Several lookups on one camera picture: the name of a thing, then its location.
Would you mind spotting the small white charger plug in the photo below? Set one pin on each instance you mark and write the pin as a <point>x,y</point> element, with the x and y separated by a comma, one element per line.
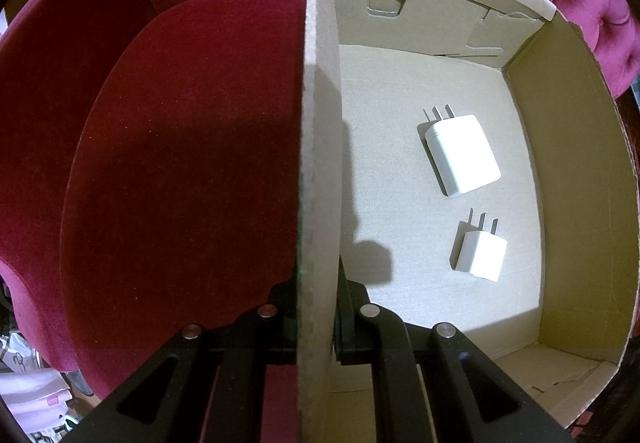
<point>478,250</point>

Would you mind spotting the large white charger plug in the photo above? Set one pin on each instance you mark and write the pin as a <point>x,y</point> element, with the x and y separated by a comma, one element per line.
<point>461,152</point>

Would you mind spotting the red velvet tufted armchair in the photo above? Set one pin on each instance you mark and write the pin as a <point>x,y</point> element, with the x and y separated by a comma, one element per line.
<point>150,170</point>

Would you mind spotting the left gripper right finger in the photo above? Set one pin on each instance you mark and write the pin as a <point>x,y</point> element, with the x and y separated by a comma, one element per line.
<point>432,384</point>

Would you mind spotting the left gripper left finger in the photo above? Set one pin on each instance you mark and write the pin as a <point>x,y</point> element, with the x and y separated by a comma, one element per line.
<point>236,383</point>

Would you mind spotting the cardboard box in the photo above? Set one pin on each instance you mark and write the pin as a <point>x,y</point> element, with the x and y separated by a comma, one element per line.
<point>371,203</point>

